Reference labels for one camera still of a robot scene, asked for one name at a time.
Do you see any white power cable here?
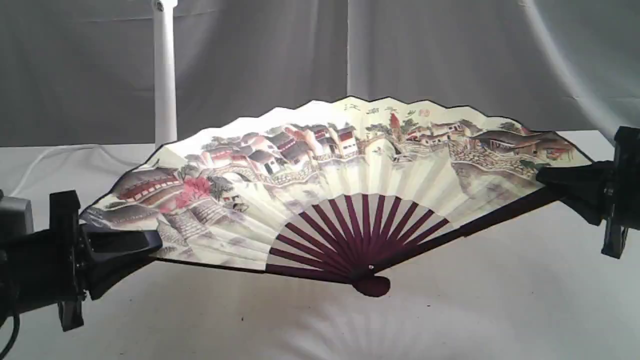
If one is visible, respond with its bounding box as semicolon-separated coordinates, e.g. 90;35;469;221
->
10;144;156;198

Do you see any grey backdrop curtain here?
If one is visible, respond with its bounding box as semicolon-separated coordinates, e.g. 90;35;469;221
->
0;0;640;147

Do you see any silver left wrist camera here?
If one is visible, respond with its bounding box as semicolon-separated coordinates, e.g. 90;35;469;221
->
0;192;34;243

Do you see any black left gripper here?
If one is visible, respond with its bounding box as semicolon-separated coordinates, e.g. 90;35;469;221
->
1;190;163;332

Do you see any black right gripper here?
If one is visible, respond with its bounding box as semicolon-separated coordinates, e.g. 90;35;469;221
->
535;126;640;260

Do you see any painted paper folding fan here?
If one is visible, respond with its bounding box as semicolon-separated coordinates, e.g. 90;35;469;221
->
80;96;593;297

